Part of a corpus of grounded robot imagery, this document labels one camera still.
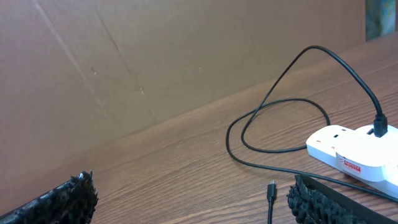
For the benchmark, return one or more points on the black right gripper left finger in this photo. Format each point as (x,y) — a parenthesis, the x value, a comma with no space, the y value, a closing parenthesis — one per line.
(71,202)

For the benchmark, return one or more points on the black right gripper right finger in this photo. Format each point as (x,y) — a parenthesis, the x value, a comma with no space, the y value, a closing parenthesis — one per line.
(313,202)

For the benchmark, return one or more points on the white charger adapter plug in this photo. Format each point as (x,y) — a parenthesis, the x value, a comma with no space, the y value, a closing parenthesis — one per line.
(360,153)

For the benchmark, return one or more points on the white power strip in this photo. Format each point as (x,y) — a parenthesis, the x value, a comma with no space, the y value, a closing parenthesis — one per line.
(320,145)

